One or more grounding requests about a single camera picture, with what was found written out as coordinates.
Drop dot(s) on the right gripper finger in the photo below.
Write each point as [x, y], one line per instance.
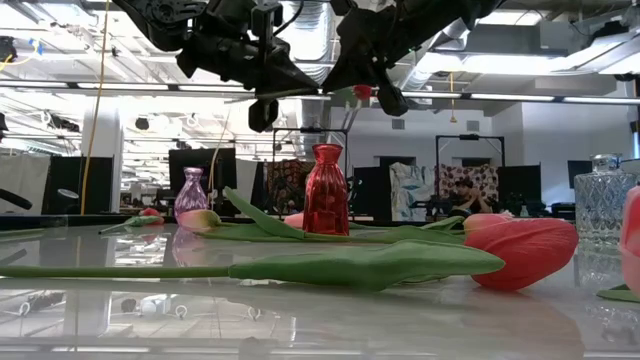
[357, 75]
[345, 55]

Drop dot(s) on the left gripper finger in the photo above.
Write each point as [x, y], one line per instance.
[300, 86]
[295, 67]

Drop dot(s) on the red artificial tulip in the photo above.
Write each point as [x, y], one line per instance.
[363, 92]
[151, 214]
[525, 255]

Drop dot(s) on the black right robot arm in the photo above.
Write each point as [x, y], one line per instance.
[450, 15]

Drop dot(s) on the red glass vase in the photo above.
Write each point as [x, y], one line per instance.
[326, 190]

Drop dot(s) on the purple glass vase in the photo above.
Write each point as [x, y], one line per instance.
[191, 192]

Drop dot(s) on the clear crystal glass vase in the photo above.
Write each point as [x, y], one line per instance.
[597, 205]

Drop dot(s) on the dark patterned cloth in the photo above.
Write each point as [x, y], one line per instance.
[275, 170]

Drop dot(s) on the black computer monitor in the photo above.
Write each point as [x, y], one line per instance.
[580, 172]
[227, 172]

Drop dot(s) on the black ceiling dome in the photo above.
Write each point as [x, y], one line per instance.
[142, 123]

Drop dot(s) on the ceiling light strip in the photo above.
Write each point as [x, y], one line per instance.
[125, 86]
[510, 97]

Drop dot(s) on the black partition panel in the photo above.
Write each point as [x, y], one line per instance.
[65, 175]
[520, 180]
[372, 192]

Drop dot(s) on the white blue leaf cloth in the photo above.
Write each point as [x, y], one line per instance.
[410, 192]

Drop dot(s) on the red white floral cloth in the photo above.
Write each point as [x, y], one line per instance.
[480, 175]

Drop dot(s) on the person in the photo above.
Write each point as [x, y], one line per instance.
[467, 197]

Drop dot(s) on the round grey disc lamp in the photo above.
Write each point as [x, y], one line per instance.
[68, 194]

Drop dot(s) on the black ceiling box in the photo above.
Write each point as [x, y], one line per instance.
[6, 49]

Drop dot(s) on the white cloth panel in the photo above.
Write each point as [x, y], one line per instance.
[22, 175]

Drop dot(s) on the silver ribbed ventilation duct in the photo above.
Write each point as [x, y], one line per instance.
[312, 35]

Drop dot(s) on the black stand frame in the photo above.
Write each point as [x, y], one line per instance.
[310, 130]
[470, 136]

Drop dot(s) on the black metal table frame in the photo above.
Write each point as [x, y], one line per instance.
[75, 220]

